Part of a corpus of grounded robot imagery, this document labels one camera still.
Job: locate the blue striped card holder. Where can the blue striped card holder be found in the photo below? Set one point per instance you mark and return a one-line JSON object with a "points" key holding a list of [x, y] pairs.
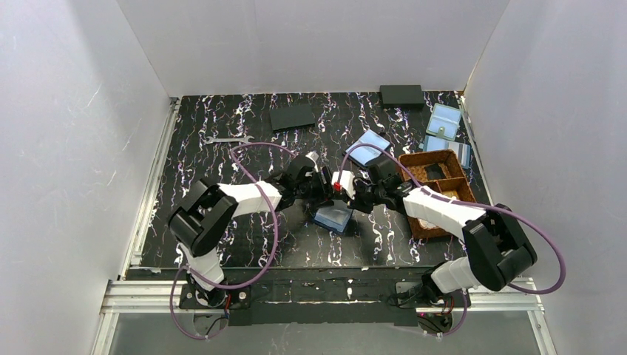
{"points": [[462, 150]]}

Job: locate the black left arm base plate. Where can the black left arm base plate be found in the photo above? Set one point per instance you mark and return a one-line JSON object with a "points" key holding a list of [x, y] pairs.
{"points": [[193, 297]]}

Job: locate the silver open-end wrench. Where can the silver open-end wrench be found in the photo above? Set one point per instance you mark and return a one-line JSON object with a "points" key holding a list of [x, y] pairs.
{"points": [[245, 139]]}

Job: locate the open blue card holder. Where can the open blue card holder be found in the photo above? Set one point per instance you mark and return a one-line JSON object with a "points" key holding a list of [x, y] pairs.
{"points": [[364, 154]]}

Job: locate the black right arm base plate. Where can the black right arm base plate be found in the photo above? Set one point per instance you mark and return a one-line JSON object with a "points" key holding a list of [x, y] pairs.
{"points": [[409, 294]]}

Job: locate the black box at back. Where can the black box at back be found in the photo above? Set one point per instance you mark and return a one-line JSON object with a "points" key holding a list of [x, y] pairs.
{"points": [[401, 96]]}

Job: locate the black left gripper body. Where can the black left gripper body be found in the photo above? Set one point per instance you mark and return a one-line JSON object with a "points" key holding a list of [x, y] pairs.
{"points": [[322, 186]]}

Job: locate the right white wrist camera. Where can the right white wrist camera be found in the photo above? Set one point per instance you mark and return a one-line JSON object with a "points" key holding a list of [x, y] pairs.
{"points": [[343, 182]]}

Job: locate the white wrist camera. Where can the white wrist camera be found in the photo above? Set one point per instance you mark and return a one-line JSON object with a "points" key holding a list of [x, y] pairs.
{"points": [[310, 163], [343, 182]]}

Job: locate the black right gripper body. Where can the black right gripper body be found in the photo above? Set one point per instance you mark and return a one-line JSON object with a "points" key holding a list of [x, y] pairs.
{"points": [[359, 194]]}

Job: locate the dark blue card holder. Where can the dark blue card holder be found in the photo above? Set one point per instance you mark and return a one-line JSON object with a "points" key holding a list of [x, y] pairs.
{"points": [[334, 217]]}

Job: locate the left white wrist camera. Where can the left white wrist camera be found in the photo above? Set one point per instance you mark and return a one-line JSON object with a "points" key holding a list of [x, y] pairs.
{"points": [[310, 163]]}

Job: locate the black flat box centre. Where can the black flat box centre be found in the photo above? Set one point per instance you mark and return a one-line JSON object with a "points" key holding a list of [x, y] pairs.
{"points": [[292, 117]]}

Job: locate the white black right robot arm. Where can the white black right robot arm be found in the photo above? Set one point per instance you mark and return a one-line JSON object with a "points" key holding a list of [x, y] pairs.
{"points": [[498, 249]]}

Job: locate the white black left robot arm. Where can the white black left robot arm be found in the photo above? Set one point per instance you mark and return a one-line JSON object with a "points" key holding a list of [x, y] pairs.
{"points": [[201, 218]]}

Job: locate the black item in basket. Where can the black item in basket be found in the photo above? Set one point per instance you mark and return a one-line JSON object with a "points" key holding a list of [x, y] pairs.
{"points": [[435, 172]]}

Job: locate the white cards in basket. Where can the white cards in basket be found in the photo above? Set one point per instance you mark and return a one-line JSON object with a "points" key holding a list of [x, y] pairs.
{"points": [[426, 225]]}

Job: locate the woven brown basket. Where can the woven brown basket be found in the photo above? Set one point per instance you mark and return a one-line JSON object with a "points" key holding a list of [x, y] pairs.
{"points": [[455, 186]]}

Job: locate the light blue snap card holder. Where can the light blue snap card holder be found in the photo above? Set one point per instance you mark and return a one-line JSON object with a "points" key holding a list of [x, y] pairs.
{"points": [[444, 122]]}

